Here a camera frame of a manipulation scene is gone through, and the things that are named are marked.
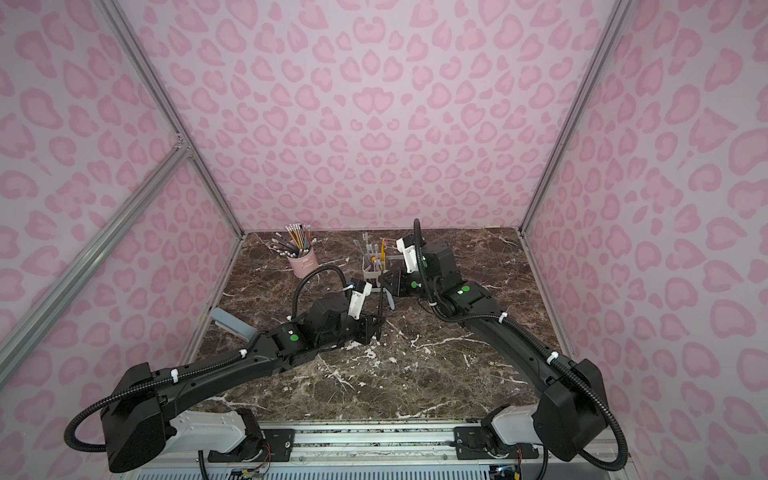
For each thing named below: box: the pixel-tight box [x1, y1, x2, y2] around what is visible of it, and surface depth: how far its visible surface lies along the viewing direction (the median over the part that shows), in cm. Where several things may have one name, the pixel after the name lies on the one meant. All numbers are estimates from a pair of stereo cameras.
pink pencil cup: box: [287, 248, 319, 279], surface depth 103 cm
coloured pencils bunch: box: [266, 223, 311, 258], surface depth 103 cm
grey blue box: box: [210, 307, 258, 343], surface depth 92 cm
